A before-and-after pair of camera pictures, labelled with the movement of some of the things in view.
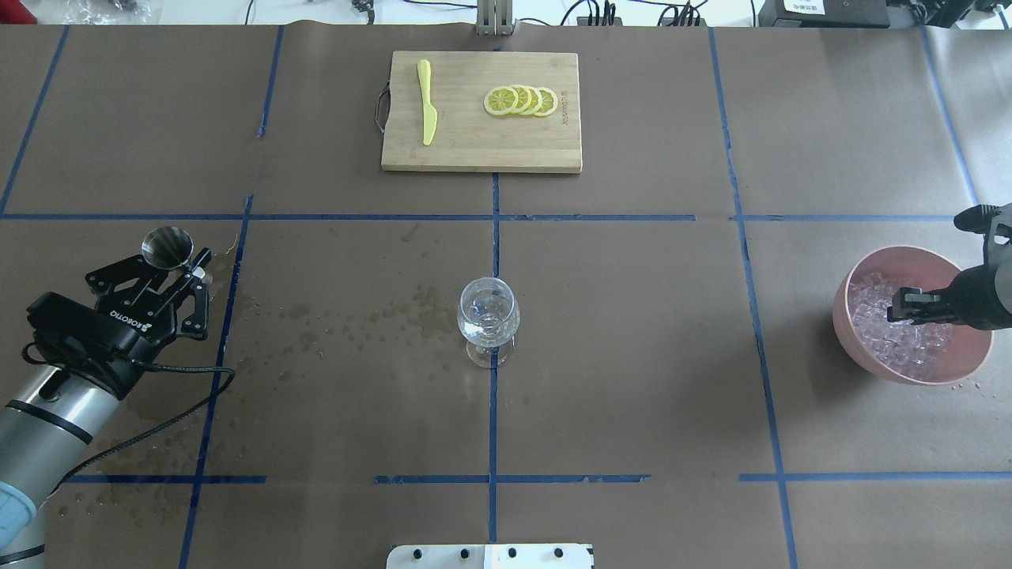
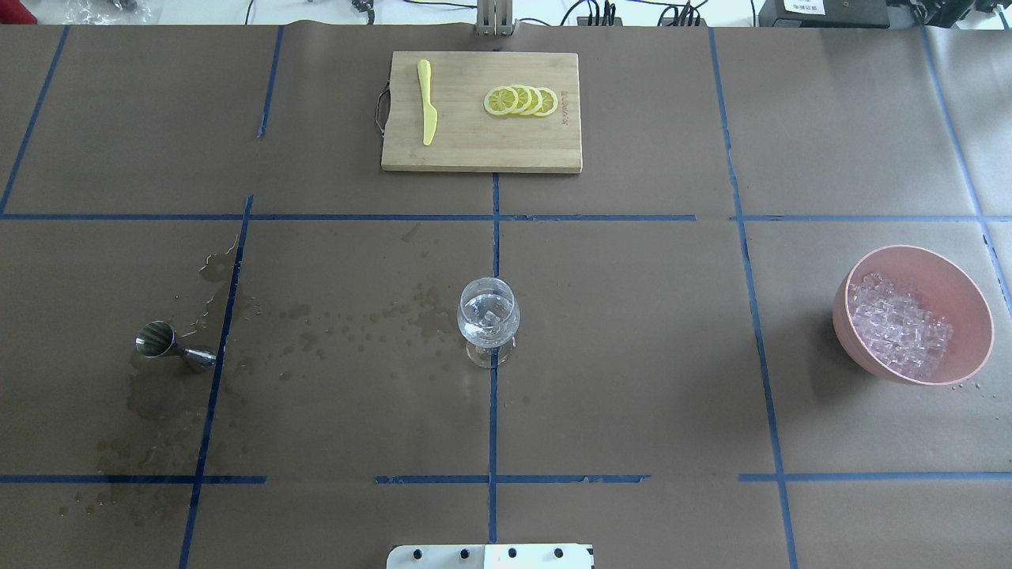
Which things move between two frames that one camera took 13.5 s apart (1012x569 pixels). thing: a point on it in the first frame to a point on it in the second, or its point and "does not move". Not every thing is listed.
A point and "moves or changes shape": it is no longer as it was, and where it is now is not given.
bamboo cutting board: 468,137 does not move
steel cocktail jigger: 168,248 moves or changes shape
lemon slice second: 536,100 does not move
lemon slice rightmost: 500,100 does not move
